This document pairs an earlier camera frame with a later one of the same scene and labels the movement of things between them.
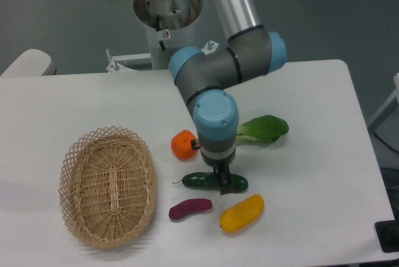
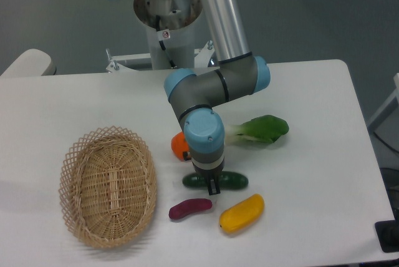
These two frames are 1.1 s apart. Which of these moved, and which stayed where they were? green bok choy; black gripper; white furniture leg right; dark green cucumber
Moved: black gripper
Stayed: white furniture leg right; dark green cucumber; green bok choy
